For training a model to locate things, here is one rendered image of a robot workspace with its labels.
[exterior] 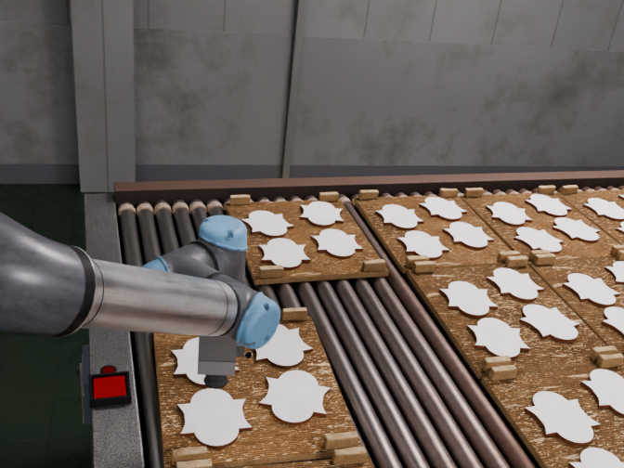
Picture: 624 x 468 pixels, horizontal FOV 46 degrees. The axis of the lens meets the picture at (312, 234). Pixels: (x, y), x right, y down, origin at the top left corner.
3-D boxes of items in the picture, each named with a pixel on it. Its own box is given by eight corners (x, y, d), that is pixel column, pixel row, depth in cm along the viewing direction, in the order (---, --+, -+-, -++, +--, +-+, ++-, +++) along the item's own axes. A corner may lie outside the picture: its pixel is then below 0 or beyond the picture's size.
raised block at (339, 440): (324, 451, 129) (326, 440, 128) (322, 444, 131) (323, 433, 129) (357, 448, 131) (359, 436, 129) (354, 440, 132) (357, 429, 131)
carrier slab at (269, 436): (164, 475, 123) (164, 468, 122) (152, 330, 157) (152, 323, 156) (362, 454, 132) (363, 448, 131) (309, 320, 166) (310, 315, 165)
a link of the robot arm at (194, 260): (181, 288, 100) (237, 260, 108) (128, 257, 106) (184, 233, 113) (181, 334, 103) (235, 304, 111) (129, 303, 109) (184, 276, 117)
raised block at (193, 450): (171, 467, 122) (172, 455, 121) (171, 460, 124) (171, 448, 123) (207, 463, 124) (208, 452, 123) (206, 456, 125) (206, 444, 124)
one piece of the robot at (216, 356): (257, 310, 117) (251, 389, 125) (256, 280, 124) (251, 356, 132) (195, 307, 116) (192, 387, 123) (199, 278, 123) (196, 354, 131)
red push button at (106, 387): (94, 404, 136) (93, 398, 136) (93, 383, 141) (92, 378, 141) (126, 400, 138) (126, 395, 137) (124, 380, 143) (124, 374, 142)
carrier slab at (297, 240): (254, 285, 177) (255, 269, 175) (225, 207, 211) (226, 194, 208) (388, 276, 187) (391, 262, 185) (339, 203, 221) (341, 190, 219)
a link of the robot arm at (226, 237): (185, 223, 113) (223, 206, 119) (183, 282, 118) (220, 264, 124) (221, 241, 109) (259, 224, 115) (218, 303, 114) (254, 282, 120)
